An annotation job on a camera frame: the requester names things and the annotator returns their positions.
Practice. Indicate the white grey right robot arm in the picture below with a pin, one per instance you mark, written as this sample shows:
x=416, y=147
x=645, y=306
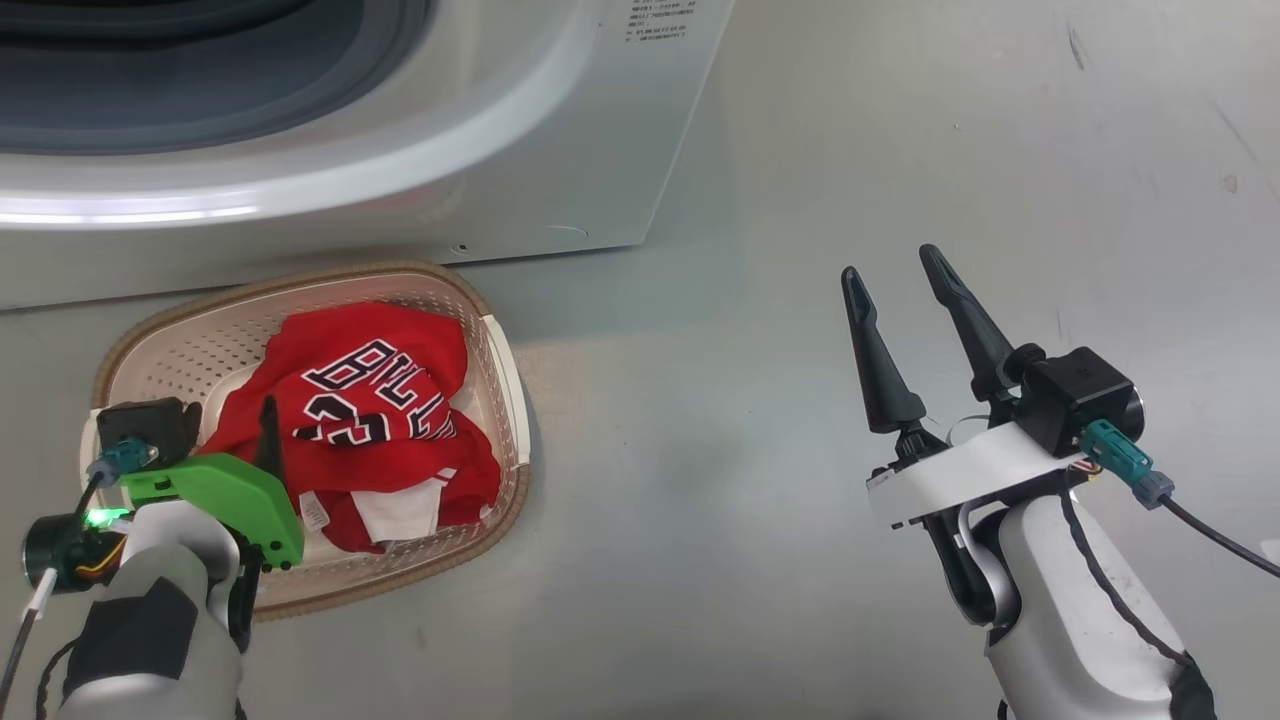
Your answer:
x=1060, y=620

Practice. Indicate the red basketball jersey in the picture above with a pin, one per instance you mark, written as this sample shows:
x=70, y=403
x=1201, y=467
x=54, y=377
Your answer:
x=400, y=330

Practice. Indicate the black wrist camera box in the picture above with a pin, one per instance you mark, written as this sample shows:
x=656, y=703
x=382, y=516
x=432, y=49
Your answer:
x=150, y=425
x=1080, y=395

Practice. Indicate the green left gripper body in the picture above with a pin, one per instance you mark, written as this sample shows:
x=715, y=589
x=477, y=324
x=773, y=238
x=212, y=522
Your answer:
x=230, y=490

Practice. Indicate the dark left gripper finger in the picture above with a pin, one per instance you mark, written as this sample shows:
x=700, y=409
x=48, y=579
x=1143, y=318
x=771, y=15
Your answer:
x=270, y=440

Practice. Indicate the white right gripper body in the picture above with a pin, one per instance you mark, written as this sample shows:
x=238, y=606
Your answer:
x=960, y=470

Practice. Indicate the small printed text sticker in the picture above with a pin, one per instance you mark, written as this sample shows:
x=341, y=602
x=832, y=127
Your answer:
x=660, y=22

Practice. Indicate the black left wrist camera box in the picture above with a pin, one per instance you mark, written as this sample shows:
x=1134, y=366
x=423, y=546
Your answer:
x=150, y=425

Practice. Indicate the cream perforated laundry basket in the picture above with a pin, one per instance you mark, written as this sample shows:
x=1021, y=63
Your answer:
x=200, y=350

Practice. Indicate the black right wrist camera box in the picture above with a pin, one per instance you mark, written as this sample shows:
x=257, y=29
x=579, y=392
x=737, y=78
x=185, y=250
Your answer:
x=1080, y=395

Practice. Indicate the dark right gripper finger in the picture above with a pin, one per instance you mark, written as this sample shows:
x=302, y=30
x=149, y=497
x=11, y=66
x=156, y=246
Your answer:
x=880, y=380
x=975, y=340

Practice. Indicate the white front-load washing machine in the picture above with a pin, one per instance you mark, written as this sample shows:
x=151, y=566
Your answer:
x=500, y=150

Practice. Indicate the grey rubber door gasket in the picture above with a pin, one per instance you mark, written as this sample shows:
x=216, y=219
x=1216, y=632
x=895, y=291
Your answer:
x=200, y=100

